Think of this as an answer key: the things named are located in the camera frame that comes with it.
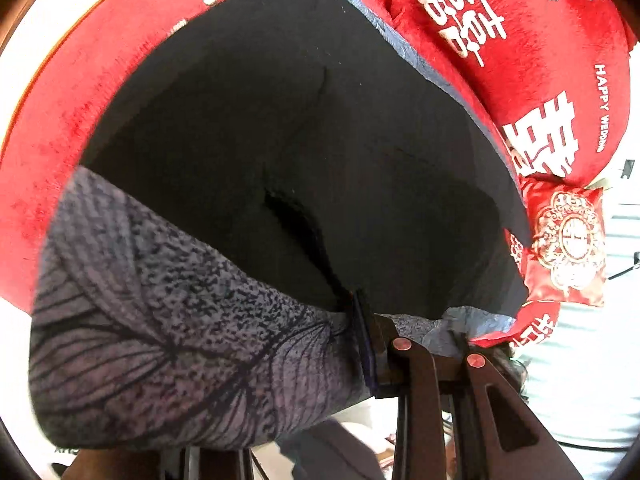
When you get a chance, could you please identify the black pants with patterned lining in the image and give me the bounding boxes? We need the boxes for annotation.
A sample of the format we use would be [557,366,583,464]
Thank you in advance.
[29,0,528,450]

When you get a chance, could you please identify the red embroidered cushion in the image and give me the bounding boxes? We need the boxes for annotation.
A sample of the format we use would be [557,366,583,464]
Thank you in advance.
[506,176,605,308]

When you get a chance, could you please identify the red sofa with white characters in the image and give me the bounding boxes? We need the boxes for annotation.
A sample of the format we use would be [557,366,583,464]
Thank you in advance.
[0,0,639,351]

